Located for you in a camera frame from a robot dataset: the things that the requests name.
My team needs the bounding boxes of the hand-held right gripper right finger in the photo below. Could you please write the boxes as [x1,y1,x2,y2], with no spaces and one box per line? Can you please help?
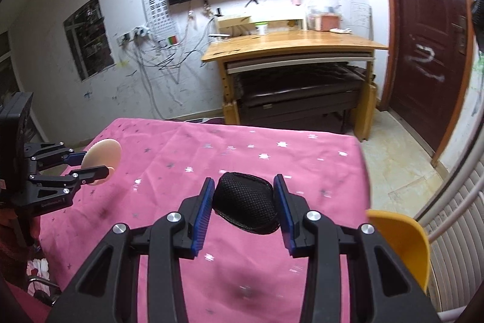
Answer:
[273,173,441,323]

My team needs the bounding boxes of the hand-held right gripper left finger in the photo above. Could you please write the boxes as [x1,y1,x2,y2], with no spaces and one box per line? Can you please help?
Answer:
[47,177,216,323]

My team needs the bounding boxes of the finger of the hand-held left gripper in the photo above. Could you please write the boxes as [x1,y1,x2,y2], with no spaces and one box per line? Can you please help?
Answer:
[29,166,110,191]
[25,141,87,170]

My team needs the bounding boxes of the black mesh pouch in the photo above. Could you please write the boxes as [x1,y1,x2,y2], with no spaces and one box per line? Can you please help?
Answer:
[212,172,282,235]

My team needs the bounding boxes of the yellow plastic basin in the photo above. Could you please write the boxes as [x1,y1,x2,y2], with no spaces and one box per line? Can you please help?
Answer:
[366,209,432,293]

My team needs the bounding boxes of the person's left forearm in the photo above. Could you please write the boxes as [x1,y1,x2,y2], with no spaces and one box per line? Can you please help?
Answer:
[0,207,42,271]

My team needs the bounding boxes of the pink star tablecloth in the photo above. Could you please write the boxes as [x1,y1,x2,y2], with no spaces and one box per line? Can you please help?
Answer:
[36,117,373,323]

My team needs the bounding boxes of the eye chart poster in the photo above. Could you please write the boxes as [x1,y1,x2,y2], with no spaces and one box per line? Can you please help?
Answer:
[138,0,180,47]

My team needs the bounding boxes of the white louvered door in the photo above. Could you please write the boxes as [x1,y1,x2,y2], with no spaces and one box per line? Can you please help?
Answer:
[414,157,484,312]

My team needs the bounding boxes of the wooden desk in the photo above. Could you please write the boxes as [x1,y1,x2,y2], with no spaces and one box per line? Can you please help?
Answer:
[200,30,390,142]

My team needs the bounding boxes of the pink box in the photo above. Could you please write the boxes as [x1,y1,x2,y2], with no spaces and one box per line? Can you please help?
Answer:
[314,13,341,31]

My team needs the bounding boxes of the white desk riser shelf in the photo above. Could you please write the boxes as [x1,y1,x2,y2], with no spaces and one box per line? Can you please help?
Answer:
[215,15,307,36]

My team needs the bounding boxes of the transparent plastic container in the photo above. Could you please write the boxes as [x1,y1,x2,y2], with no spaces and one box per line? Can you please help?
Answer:
[306,0,343,30]

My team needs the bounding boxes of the dark red door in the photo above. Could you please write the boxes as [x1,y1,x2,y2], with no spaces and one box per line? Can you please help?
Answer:
[376,0,481,168]

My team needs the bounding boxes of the black hanging bag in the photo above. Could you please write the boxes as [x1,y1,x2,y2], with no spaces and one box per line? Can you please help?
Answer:
[471,0,484,28]

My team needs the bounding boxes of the wall niche with shelves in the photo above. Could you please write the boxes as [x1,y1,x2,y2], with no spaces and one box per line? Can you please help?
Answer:
[62,0,116,82]

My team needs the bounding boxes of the tangle of cables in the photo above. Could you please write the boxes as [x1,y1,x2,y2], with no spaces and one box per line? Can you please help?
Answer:
[121,5,220,119]

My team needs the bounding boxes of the brass door handle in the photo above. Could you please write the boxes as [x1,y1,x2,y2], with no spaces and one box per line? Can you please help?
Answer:
[452,15,467,55]

